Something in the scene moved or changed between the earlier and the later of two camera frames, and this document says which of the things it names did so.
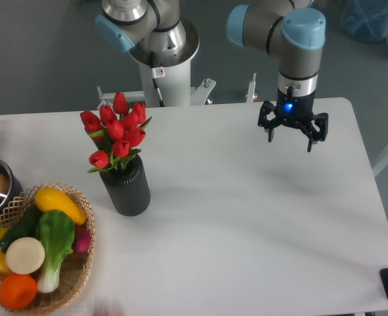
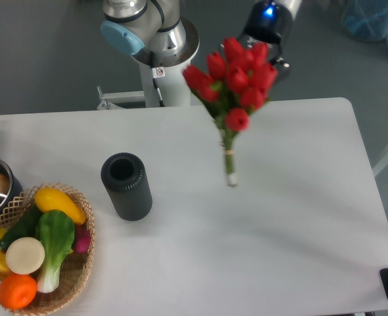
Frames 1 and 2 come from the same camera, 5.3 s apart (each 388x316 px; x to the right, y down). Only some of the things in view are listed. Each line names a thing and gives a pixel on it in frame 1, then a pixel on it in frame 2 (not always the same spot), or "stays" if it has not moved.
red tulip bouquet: (116, 131) to (235, 85)
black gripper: (295, 110) to (268, 22)
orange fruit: (17, 291) stays
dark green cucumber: (25, 226) stays
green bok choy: (55, 229) stays
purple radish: (82, 239) stays
